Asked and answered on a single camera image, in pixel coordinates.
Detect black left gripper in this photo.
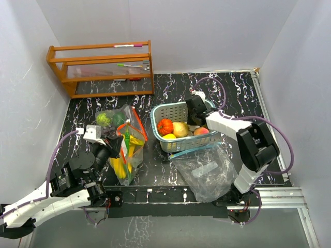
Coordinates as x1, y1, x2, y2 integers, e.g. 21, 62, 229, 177
89, 134, 124, 182

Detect yellow bananas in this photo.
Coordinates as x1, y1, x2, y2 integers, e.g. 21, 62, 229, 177
109, 135, 145, 185

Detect clear zip bag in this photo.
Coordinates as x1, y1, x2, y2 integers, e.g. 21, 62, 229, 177
170, 142, 237, 203
95, 104, 147, 141
109, 122, 146, 186

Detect clear zip top bag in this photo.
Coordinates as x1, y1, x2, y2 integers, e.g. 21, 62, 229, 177
95, 104, 147, 141

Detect yellow pear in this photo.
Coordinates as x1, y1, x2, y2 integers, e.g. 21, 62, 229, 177
172, 122, 189, 138

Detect green custard apple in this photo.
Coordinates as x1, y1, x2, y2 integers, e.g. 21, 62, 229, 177
96, 113, 111, 127

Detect green cucumber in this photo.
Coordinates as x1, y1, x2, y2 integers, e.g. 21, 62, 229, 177
124, 132, 132, 182

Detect orange carrot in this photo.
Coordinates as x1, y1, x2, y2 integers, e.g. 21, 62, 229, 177
157, 118, 173, 136

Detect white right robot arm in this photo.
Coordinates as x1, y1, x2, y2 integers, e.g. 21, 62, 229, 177
186, 90, 280, 205

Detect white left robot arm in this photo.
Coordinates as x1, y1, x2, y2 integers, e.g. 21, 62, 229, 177
1, 135, 124, 239

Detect orange peach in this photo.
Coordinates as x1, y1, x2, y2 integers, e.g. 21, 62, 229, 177
193, 127, 209, 136

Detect teal plastic basket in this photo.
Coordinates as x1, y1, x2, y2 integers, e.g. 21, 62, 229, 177
150, 101, 219, 153

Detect green white marker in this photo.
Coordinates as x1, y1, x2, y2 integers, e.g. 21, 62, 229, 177
116, 63, 143, 68

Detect wooden rack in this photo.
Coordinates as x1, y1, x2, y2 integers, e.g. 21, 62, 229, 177
46, 41, 155, 99

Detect pink white marker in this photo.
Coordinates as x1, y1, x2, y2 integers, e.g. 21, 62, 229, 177
113, 44, 143, 48

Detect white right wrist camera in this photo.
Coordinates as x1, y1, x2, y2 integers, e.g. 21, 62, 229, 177
191, 90, 206, 101

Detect black metal base rail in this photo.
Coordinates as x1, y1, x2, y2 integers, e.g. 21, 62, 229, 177
78, 185, 264, 224

